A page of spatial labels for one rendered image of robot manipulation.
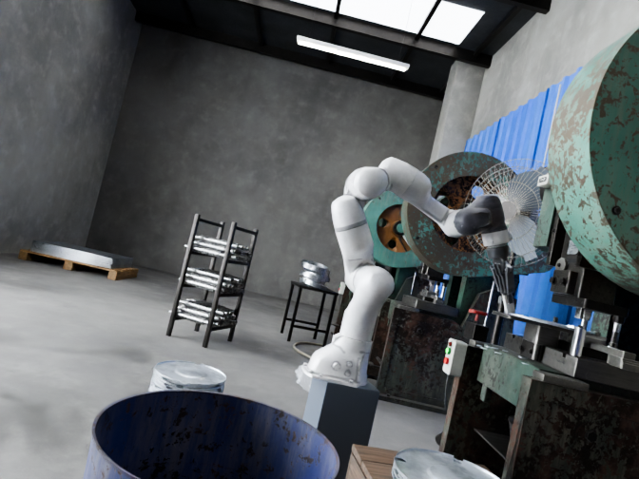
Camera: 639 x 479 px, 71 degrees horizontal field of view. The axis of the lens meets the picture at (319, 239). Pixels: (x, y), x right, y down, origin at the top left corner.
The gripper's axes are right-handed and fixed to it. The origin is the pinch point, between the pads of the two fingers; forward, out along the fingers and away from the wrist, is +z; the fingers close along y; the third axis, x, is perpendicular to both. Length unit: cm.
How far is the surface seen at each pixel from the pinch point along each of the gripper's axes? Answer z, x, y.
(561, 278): -5.1, 18.5, 3.8
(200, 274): -27, -137, -204
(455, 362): 22.6, -16.2, -20.0
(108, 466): -9, -104, 85
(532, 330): 10.6, 5.7, 1.3
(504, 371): 22.7, -6.4, 0.0
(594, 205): -29, 5, 45
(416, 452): 25, -50, 34
